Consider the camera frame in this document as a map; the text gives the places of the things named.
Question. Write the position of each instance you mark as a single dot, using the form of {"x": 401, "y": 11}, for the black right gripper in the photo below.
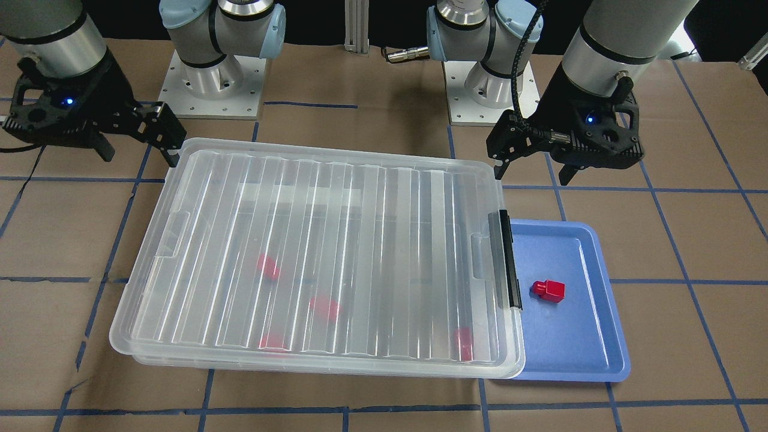
{"x": 110, "y": 90}

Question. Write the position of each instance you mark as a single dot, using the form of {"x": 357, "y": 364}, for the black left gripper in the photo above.
{"x": 555, "y": 99}

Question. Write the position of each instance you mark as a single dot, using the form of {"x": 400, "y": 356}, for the red block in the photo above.
{"x": 548, "y": 290}
{"x": 464, "y": 343}
{"x": 267, "y": 268}
{"x": 273, "y": 342}
{"x": 325, "y": 308}

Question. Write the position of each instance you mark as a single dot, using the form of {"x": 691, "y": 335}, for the clear ribbed box lid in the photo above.
{"x": 401, "y": 242}

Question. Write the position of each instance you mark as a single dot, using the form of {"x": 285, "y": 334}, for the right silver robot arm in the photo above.
{"x": 65, "y": 42}

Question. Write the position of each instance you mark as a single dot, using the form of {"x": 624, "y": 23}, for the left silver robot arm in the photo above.
{"x": 613, "y": 37}

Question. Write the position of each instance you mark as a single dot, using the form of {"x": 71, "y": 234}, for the black box latch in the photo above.
{"x": 503, "y": 257}

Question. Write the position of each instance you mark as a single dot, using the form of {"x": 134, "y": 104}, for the blue plastic tray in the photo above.
{"x": 581, "y": 338}

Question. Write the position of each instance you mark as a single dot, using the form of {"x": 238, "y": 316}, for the clear plastic storage box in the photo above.
{"x": 510, "y": 367}

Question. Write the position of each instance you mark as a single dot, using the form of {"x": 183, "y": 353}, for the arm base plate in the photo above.
{"x": 475, "y": 97}

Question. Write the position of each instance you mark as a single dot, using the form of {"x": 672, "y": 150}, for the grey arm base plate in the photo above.
{"x": 231, "y": 90}

